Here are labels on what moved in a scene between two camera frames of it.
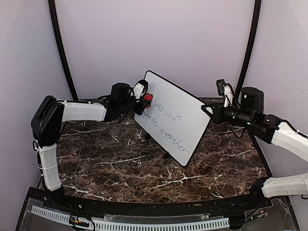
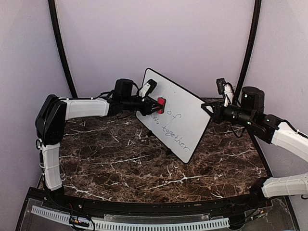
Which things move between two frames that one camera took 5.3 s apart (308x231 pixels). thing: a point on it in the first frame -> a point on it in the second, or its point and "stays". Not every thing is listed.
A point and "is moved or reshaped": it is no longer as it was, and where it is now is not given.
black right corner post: (257, 15) stays
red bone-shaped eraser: (147, 98) is moved or reshaped
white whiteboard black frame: (175, 119) stays
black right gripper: (217, 116) stays
